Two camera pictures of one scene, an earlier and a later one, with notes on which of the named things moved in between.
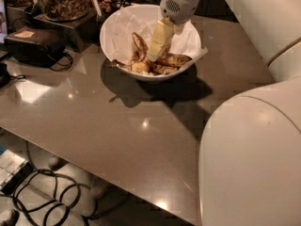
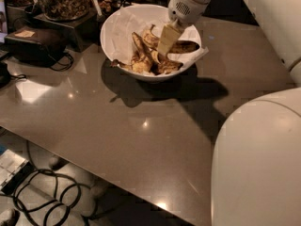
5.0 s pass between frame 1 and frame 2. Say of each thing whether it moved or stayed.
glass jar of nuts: stayed
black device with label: stayed
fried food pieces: moved
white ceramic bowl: stayed
